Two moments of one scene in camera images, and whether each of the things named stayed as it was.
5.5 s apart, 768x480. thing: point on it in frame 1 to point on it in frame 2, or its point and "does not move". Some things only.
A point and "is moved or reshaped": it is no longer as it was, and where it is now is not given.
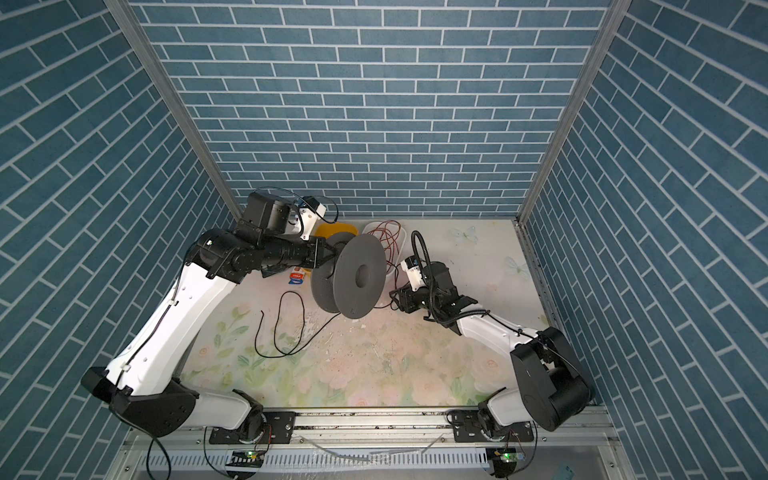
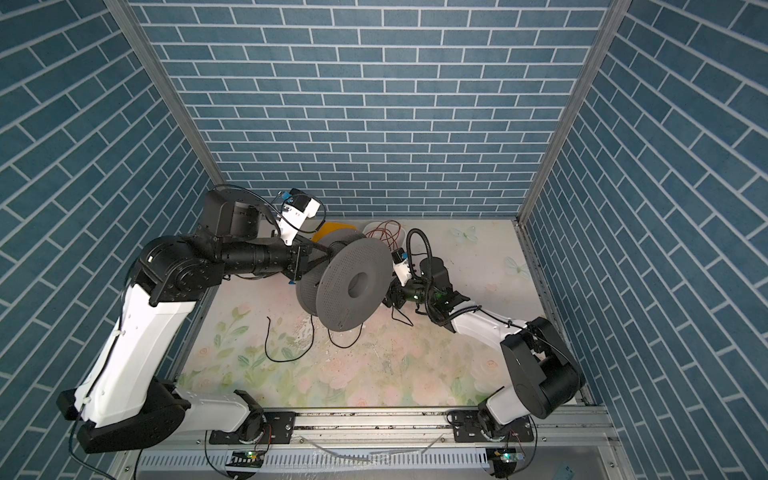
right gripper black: [406, 301] does not move
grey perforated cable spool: [350, 282] is moved or reshaped
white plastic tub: [391, 235] does not move
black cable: [296, 349] to [330, 336]
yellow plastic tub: [323, 230] does not move
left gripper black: [315, 255] does not move
